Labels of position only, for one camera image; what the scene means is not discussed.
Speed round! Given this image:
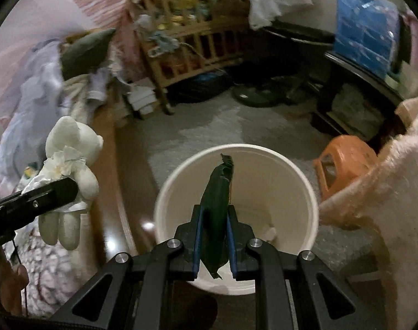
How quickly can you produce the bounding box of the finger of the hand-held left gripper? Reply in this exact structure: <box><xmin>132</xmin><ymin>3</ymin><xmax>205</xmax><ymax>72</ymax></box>
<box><xmin>9</xmin><ymin>178</ymin><xmax>80</xmax><ymax>221</ymax></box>

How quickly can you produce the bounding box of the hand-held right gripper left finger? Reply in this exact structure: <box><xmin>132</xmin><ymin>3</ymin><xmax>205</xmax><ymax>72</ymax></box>
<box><xmin>50</xmin><ymin>204</ymin><xmax>203</xmax><ymax>330</ymax></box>

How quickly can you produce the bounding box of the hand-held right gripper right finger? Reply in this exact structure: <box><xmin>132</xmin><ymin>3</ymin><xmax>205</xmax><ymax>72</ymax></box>
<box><xmin>227</xmin><ymin>205</ymin><xmax>379</xmax><ymax>330</ymax></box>

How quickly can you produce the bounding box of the white tissue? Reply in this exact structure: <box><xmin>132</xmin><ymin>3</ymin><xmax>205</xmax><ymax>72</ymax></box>
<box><xmin>22</xmin><ymin>146</ymin><xmax>89</xmax><ymax>214</ymax></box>

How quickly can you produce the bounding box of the dark green snack packet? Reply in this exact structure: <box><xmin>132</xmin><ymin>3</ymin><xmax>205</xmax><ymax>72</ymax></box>
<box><xmin>199</xmin><ymin>153</ymin><xmax>236</xmax><ymax>280</ymax></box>

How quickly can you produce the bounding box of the white plastic bucket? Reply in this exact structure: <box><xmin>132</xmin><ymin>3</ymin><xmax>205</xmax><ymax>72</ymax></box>
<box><xmin>153</xmin><ymin>143</ymin><xmax>320</xmax><ymax>296</ymax></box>

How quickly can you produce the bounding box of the person's left hand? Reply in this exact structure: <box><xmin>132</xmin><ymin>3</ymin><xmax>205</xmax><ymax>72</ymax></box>
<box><xmin>0</xmin><ymin>242</ymin><xmax>29</xmax><ymax>314</ymax></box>

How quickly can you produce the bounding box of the white plush toy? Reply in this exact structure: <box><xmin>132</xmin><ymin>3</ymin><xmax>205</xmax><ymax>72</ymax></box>
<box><xmin>39</xmin><ymin>116</ymin><xmax>104</xmax><ymax>251</ymax></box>

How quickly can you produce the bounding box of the brown white patterned blanket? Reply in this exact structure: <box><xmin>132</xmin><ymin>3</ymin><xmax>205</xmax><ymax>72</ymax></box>
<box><xmin>14</xmin><ymin>210</ymin><xmax>100</xmax><ymax>317</ymax></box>

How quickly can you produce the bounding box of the lavender quilt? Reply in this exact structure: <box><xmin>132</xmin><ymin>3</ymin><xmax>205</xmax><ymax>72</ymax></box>
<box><xmin>0</xmin><ymin>39</ymin><xmax>76</xmax><ymax>193</ymax></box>

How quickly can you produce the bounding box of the stack of white papers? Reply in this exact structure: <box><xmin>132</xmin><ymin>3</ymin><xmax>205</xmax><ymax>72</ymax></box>
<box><xmin>124</xmin><ymin>79</ymin><xmax>156</xmax><ymax>119</ymax></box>

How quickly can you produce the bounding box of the green pillow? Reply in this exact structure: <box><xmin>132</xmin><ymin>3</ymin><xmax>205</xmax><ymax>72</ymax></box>
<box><xmin>61</xmin><ymin>28</ymin><xmax>117</xmax><ymax>81</ymax></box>

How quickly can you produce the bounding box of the orange plastic stool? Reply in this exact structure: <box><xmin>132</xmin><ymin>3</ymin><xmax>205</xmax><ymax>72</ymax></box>
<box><xmin>313</xmin><ymin>135</ymin><xmax>379</xmax><ymax>202</ymax></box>

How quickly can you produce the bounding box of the dark floor fan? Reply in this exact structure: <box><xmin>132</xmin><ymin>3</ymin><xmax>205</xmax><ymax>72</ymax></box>
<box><xmin>231</xmin><ymin>75</ymin><xmax>320</xmax><ymax>108</ymax></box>

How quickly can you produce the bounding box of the black bag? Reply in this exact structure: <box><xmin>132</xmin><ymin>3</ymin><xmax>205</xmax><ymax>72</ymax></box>
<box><xmin>168</xmin><ymin>70</ymin><xmax>232</xmax><ymax>104</ymax></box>

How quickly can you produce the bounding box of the cream fluffy blanket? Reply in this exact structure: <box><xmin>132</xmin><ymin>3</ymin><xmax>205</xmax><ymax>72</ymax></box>
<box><xmin>319</xmin><ymin>96</ymin><xmax>418</xmax><ymax>330</ymax></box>

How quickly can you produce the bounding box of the wooden baby crib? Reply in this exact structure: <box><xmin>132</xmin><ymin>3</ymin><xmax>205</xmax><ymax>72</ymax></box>
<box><xmin>126</xmin><ymin>0</ymin><xmax>251</xmax><ymax>115</ymax></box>

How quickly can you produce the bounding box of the dark wooden table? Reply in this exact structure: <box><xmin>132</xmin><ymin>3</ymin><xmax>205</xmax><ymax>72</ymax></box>
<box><xmin>312</xmin><ymin>51</ymin><xmax>408</xmax><ymax>152</ymax></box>

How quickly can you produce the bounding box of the white printed cloth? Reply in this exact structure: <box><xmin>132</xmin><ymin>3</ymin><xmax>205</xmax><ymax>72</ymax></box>
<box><xmin>226</xmin><ymin>0</ymin><xmax>314</xmax><ymax>30</ymax></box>

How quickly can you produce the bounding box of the blue plastic bag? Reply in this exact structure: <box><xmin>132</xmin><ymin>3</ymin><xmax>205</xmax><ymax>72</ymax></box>
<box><xmin>334</xmin><ymin>0</ymin><xmax>401</xmax><ymax>78</ymax></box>

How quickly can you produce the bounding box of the white cabinet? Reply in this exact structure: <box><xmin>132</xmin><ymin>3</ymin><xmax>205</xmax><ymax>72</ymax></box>
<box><xmin>281</xmin><ymin>0</ymin><xmax>341</xmax><ymax>32</ymax></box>

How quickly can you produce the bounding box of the wooden bed frame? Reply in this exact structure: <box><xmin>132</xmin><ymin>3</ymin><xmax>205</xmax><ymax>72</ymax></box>
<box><xmin>91</xmin><ymin>102</ymin><xmax>161</xmax><ymax>276</ymax></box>

